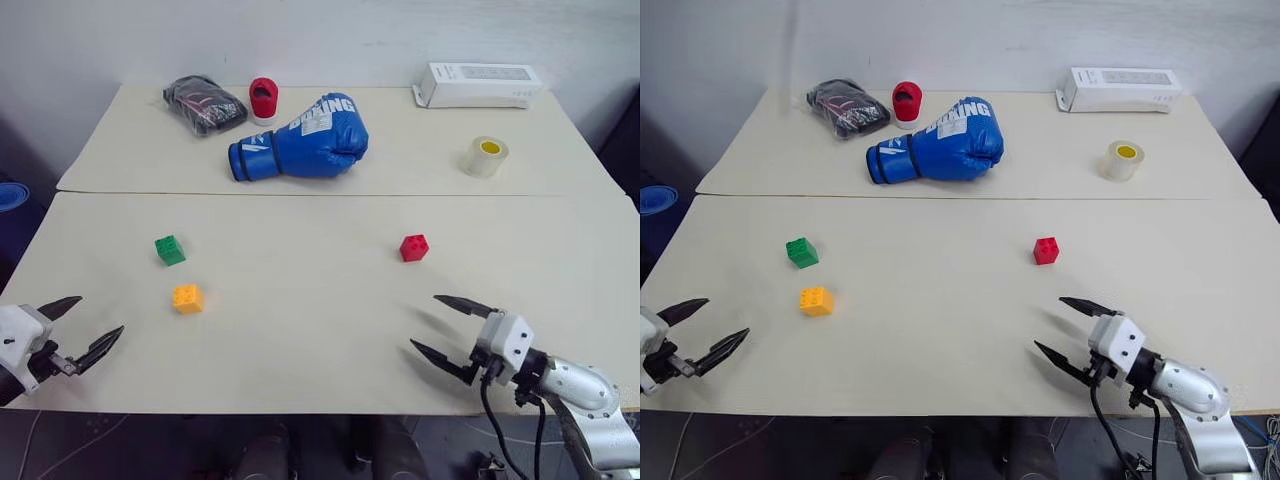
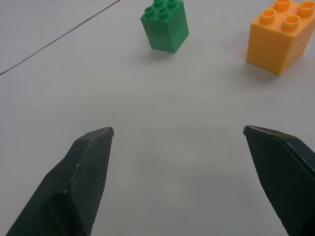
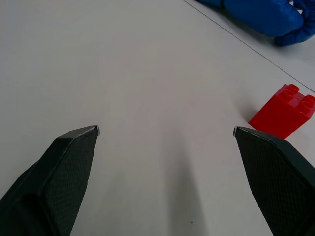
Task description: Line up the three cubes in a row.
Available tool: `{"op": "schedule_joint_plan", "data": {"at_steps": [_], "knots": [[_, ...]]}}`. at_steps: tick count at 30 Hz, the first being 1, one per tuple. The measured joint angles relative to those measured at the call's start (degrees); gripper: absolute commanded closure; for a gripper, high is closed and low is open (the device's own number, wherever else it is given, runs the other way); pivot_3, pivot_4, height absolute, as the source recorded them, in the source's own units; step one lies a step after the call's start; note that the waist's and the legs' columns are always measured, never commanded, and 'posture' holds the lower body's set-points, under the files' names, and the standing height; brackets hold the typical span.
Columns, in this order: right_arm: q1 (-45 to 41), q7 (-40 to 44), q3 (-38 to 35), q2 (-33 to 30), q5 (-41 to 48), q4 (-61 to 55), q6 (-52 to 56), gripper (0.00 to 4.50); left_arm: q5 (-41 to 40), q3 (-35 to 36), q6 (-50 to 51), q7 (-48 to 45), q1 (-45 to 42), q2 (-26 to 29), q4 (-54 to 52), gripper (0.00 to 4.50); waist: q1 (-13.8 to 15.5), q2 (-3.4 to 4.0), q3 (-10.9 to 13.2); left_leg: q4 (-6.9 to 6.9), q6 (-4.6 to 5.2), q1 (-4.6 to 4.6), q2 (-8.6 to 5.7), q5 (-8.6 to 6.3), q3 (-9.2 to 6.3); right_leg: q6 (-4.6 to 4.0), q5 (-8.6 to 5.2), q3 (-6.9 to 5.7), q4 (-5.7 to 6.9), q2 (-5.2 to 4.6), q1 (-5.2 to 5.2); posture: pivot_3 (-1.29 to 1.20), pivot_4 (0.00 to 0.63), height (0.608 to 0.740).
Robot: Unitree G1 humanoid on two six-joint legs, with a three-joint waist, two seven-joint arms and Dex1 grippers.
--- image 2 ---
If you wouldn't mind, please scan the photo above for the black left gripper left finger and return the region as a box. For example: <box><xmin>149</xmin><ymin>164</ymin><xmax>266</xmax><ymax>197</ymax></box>
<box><xmin>5</xmin><ymin>126</ymin><xmax>115</xmax><ymax>236</ymax></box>

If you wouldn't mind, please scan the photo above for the orange toy brick stack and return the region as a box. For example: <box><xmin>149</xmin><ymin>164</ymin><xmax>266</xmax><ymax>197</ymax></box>
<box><xmin>246</xmin><ymin>0</ymin><xmax>315</xmax><ymax>75</ymax></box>

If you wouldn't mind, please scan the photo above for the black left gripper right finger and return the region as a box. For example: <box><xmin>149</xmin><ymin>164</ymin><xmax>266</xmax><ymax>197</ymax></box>
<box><xmin>243</xmin><ymin>125</ymin><xmax>315</xmax><ymax>236</ymax></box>

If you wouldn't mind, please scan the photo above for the green toy brick stack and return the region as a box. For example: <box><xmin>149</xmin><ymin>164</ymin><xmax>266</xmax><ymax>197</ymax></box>
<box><xmin>140</xmin><ymin>0</ymin><xmax>189</xmax><ymax>54</ymax></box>

